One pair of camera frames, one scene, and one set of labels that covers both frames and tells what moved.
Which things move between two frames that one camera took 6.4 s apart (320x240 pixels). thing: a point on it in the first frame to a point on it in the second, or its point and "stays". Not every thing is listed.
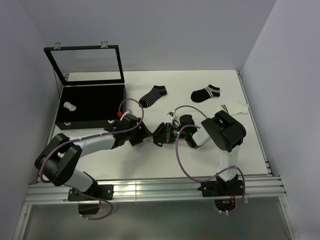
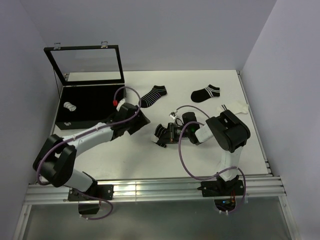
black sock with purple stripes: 150,98 stays
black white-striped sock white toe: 159,135 stays
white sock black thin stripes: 68,105 stays
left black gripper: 143,132 to 141,121
